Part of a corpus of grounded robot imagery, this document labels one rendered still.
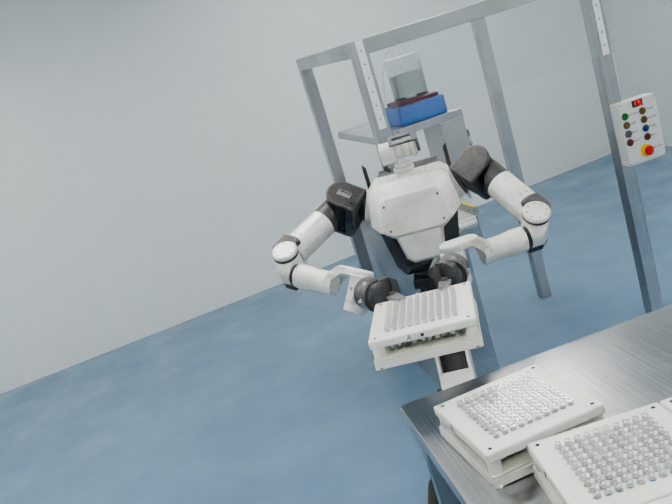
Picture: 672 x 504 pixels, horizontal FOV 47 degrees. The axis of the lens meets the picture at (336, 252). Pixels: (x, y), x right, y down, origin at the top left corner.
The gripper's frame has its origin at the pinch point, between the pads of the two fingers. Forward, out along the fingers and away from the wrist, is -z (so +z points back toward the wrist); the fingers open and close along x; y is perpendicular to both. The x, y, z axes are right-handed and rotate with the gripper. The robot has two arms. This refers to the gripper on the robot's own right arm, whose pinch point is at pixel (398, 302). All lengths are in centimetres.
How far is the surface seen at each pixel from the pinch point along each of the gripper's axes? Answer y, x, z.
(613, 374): -23, 18, -45
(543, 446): 11, 12, -65
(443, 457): 19.0, 18.7, -41.7
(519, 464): 13, 16, -59
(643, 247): -153, 50, 79
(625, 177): -151, 18, 79
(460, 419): 14.4, 11.5, -44.4
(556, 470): 14, 12, -72
